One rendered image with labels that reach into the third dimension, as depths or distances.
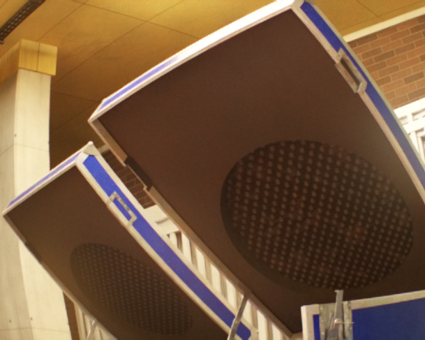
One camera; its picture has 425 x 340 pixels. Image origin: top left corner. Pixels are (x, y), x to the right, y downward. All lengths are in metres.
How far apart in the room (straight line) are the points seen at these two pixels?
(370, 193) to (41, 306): 2.56
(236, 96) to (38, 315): 2.48
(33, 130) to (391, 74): 2.55
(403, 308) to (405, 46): 3.48
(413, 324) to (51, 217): 1.72
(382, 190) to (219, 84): 0.58
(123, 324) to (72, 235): 0.58
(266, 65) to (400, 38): 3.22
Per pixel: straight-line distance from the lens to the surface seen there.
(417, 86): 4.96
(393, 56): 5.12
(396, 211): 2.23
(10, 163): 4.48
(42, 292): 4.29
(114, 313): 3.35
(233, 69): 2.04
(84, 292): 3.28
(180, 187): 2.40
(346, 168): 2.17
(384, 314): 1.72
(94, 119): 2.34
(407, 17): 5.11
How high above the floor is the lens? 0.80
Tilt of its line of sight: 18 degrees up
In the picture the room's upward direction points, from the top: 7 degrees counter-clockwise
